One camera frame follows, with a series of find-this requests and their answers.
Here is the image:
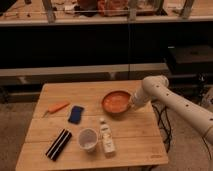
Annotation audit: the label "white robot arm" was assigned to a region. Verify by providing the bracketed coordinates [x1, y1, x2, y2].
[130, 75, 213, 145]

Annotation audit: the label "wooden table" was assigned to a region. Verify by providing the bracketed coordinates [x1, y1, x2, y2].
[16, 81, 168, 171]

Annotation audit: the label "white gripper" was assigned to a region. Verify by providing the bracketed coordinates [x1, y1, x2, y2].
[129, 88, 150, 110]

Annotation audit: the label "white plastic bottle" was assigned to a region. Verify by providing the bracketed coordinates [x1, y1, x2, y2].
[100, 118, 116, 157]

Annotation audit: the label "blue smartphone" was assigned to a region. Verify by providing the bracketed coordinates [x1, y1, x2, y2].
[68, 106, 84, 124]

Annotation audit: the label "orange ceramic bowl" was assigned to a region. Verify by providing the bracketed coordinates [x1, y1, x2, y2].
[101, 90, 130, 116]

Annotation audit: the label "clear plastic cup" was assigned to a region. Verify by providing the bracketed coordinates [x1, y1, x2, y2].
[78, 128, 98, 153]

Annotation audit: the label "black box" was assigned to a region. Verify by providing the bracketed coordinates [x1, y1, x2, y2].
[165, 45, 213, 74]

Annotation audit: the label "black cables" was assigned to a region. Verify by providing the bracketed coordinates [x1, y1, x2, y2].
[151, 103, 173, 151]

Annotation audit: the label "wooden shelf with clutter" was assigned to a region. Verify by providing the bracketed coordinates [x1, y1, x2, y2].
[0, 0, 213, 27]

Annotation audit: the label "black white striped case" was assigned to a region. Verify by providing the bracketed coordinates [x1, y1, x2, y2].
[45, 129, 72, 161]

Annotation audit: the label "orange handled tool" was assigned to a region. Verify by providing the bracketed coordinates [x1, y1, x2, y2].
[43, 102, 69, 116]

